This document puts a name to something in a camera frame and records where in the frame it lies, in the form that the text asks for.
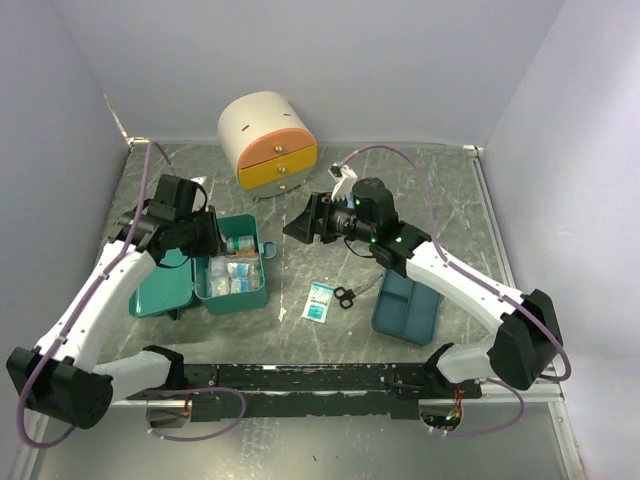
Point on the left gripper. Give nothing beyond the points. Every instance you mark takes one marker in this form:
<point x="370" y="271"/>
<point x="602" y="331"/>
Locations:
<point x="214" y="242"/>

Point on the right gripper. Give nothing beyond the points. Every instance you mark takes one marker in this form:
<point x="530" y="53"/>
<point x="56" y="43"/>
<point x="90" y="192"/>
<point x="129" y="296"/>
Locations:
<point x="305" y="226"/>

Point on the white plastic bottle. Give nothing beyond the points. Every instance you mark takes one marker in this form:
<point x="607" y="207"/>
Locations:
<point x="241" y="243"/>

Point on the brown bottle orange cap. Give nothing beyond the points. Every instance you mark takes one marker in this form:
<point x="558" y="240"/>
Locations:
<point x="244" y="254"/>

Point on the small blue white packets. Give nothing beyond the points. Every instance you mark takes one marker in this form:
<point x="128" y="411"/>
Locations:
<point x="227" y="276"/>

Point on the teal medicine box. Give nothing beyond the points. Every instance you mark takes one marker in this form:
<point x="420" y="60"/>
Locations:
<point x="179" y="281"/>

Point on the blue divided tray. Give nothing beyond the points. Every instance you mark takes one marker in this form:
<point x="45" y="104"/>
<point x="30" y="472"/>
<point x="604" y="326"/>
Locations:
<point x="406" y="310"/>

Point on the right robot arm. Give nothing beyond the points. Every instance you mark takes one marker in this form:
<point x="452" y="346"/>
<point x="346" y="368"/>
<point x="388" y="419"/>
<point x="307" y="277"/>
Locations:
<point x="524" y="334"/>

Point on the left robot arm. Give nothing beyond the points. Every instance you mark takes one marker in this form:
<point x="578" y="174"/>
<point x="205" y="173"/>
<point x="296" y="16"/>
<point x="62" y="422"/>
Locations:
<point x="61" y="376"/>

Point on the black clip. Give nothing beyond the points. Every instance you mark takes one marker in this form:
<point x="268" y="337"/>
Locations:
<point x="344" y="296"/>

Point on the flat blue white sachet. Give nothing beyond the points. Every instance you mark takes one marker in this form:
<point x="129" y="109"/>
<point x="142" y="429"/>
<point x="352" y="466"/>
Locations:
<point x="317" y="304"/>

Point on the round mini drawer cabinet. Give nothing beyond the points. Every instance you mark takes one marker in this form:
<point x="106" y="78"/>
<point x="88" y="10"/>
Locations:
<point x="267" y="144"/>

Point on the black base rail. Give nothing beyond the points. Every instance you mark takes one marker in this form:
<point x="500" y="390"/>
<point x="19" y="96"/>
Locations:
<point x="331" y="390"/>

